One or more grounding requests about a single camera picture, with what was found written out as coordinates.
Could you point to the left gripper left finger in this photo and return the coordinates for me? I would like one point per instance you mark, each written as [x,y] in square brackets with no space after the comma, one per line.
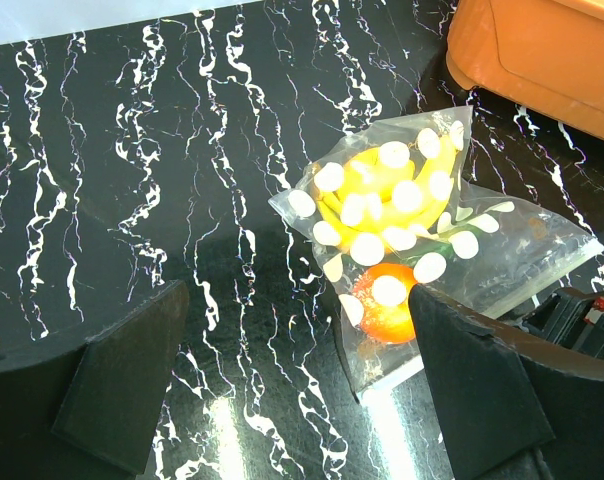
[84,403]

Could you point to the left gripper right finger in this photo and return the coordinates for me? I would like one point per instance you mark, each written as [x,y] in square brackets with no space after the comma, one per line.
[510,404]

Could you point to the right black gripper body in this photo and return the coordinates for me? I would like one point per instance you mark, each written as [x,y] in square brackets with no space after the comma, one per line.
[571,319]

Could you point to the fake orange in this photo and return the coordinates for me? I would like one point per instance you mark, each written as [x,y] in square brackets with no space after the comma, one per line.
[383,291]

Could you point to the green fake cucumber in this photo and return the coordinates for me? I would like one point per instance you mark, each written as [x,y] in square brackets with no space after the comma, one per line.
[423,247]

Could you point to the clear polka dot zip bag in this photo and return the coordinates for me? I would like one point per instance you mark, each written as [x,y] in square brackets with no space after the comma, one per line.
[505,249]

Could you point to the yellow fake bananas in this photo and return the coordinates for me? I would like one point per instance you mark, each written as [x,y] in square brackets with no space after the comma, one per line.
[380,193]

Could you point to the orange plastic basket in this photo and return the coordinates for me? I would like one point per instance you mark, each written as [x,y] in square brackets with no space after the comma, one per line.
[545,55]

